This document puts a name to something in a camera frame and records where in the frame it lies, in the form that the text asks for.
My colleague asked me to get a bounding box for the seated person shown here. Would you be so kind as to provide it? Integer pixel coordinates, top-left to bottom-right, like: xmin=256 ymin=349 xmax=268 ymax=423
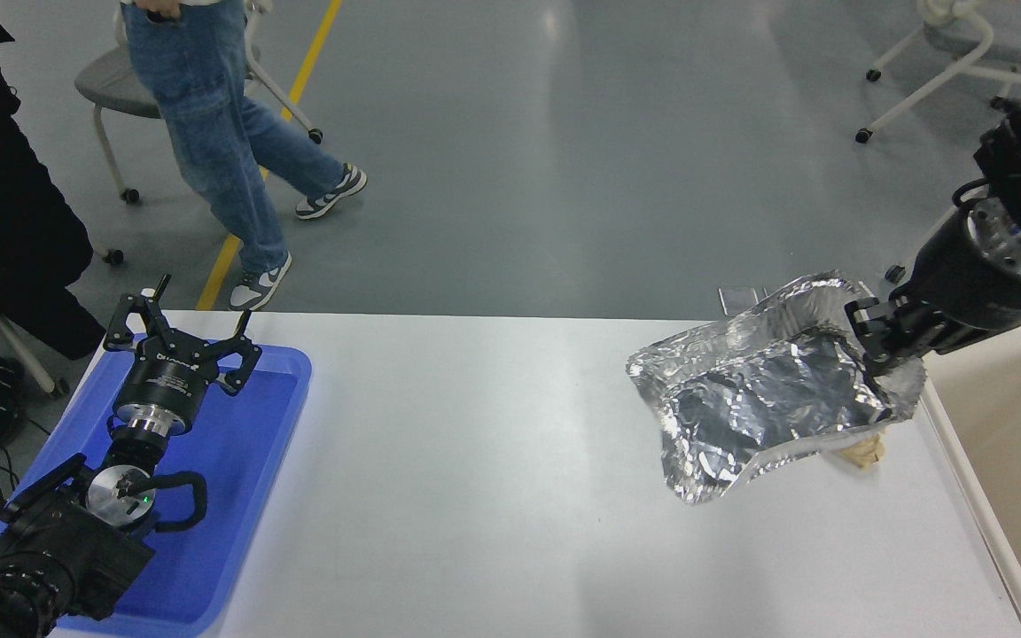
xmin=0 ymin=0 xmax=108 ymax=360

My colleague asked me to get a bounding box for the blue plastic tray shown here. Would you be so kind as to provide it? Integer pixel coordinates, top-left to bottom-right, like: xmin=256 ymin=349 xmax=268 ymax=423
xmin=0 ymin=334 xmax=312 ymax=638

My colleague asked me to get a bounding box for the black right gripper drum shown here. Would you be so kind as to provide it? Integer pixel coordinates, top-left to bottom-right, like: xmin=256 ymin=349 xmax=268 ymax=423
xmin=900 ymin=211 xmax=1021 ymax=354

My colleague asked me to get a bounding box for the large pale bin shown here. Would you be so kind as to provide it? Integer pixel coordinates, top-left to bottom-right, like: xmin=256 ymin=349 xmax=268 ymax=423
xmin=916 ymin=323 xmax=1021 ymax=638

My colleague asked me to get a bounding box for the crumpled tan paper ball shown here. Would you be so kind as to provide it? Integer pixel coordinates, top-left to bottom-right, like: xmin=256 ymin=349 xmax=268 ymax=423
xmin=830 ymin=430 xmax=885 ymax=469

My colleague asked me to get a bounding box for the silver foil tray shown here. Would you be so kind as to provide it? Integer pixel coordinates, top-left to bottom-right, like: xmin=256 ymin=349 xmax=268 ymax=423
xmin=626 ymin=270 xmax=928 ymax=506

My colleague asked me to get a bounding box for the walking person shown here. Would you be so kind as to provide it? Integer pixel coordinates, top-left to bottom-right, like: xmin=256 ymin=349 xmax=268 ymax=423
xmin=116 ymin=0 xmax=368 ymax=313

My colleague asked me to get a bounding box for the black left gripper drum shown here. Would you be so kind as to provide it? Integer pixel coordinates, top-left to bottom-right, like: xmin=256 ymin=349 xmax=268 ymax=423
xmin=113 ymin=342 xmax=214 ymax=419

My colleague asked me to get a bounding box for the clear floor plate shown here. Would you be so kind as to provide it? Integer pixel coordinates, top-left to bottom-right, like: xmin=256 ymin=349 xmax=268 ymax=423
xmin=719 ymin=285 xmax=772 ymax=316

